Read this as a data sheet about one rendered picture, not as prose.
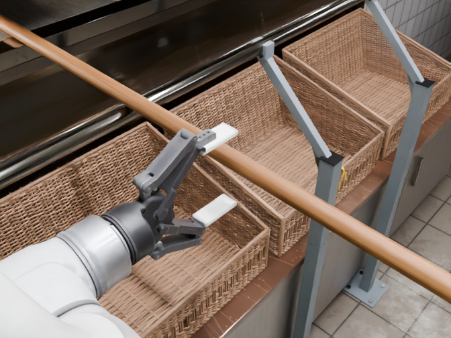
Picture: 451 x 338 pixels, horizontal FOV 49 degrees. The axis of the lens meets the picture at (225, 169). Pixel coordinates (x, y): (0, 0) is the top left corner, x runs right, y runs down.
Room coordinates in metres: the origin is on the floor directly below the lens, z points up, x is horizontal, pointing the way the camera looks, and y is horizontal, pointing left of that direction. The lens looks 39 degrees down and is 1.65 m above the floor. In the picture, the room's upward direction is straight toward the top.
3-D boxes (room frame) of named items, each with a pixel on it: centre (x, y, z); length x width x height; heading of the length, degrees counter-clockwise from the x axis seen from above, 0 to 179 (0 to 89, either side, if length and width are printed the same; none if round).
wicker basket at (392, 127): (1.72, -0.56, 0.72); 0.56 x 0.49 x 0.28; 137
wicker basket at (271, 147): (1.28, -0.16, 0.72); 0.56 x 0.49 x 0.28; 138
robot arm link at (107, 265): (0.40, 0.16, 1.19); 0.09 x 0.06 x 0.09; 46
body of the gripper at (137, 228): (0.46, 0.11, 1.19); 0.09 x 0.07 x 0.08; 136
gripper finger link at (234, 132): (0.55, 0.02, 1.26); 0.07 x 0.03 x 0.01; 136
